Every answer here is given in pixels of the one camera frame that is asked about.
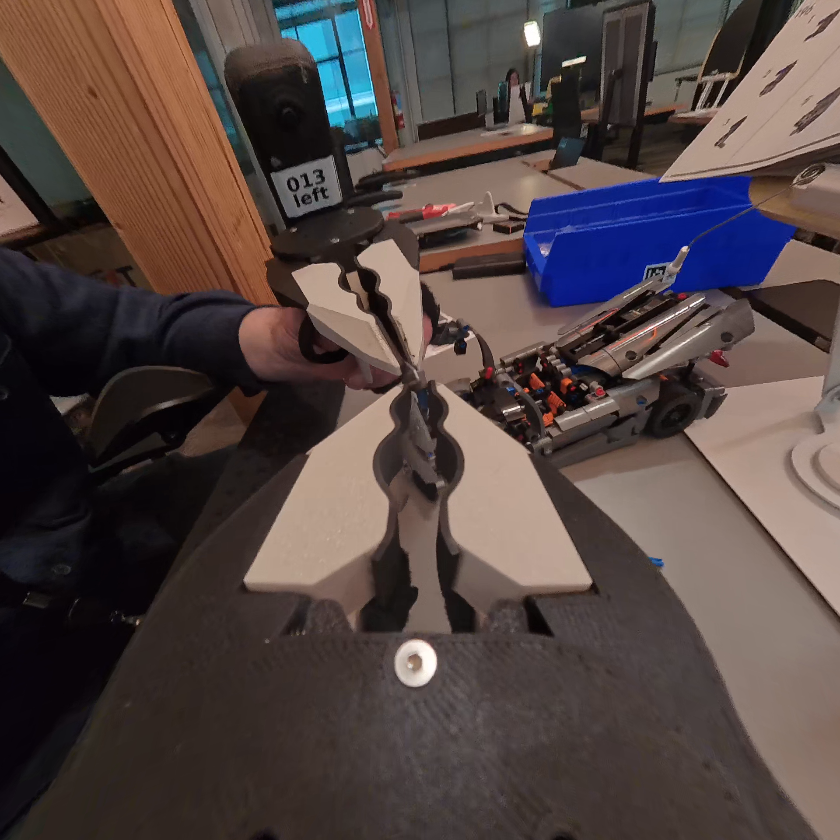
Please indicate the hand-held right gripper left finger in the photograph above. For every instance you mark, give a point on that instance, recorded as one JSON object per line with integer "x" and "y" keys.
{"x": 315, "y": 525}

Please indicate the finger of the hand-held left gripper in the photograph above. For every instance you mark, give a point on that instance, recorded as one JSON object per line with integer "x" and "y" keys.
{"x": 400, "y": 289}
{"x": 334, "y": 308}

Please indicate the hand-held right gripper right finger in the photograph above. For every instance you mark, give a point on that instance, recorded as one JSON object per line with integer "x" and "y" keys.
{"x": 518, "y": 525}

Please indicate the grey curved lego panel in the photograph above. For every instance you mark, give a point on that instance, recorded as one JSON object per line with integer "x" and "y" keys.
{"x": 420, "y": 453}

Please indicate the lego car model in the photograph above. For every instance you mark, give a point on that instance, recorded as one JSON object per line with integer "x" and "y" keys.
{"x": 623, "y": 367}

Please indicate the person's left forearm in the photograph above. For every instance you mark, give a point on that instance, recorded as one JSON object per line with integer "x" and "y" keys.
{"x": 164, "y": 334}

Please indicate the lego instruction booklet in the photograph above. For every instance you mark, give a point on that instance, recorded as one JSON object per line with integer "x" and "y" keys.
{"x": 754, "y": 118}

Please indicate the person's left hand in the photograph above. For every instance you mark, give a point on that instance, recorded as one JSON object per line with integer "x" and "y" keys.
{"x": 275, "y": 341}

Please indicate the window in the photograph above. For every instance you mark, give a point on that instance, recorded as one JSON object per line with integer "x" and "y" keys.
{"x": 348, "y": 65}

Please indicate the toy space shuttle model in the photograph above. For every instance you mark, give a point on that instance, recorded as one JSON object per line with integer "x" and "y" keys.
{"x": 446, "y": 211}

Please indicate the fire extinguisher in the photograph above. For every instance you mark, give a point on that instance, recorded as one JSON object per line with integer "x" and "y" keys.
{"x": 396, "y": 108}

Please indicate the small black box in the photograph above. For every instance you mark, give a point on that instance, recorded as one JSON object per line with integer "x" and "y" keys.
{"x": 508, "y": 228}

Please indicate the red hanging sign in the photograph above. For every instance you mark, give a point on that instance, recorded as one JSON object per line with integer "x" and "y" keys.
{"x": 367, "y": 13}

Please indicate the wooden desk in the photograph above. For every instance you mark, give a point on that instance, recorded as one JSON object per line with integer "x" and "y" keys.
{"x": 459, "y": 148}

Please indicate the black office chair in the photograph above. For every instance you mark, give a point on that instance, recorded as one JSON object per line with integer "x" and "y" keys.
{"x": 144, "y": 407}

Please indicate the laptop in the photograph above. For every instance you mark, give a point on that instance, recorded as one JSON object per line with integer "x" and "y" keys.
{"x": 568, "y": 152}

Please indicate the blue storage bin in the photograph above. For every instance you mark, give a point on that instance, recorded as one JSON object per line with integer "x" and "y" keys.
{"x": 623, "y": 262}

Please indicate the white book stand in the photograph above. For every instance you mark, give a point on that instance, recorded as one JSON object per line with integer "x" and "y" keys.
{"x": 741, "y": 459}

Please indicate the white printed tag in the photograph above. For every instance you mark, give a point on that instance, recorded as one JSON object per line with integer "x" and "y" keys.
{"x": 659, "y": 272}

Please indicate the bright work light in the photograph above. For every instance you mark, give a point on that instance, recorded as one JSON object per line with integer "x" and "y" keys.
{"x": 531, "y": 34}

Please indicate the person's dark clothing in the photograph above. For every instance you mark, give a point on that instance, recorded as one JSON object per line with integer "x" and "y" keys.
{"x": 39, "y": 525}

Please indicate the black computer monitor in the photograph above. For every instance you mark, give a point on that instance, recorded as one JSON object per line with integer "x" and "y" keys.
{"x": 623, "y": 65}

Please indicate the narrow wooden post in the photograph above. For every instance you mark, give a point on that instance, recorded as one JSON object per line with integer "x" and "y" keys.
{"x": 384, "y": 79}

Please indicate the wide wooden post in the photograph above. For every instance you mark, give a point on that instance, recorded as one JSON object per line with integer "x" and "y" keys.
{"x": 118, "y": 131}

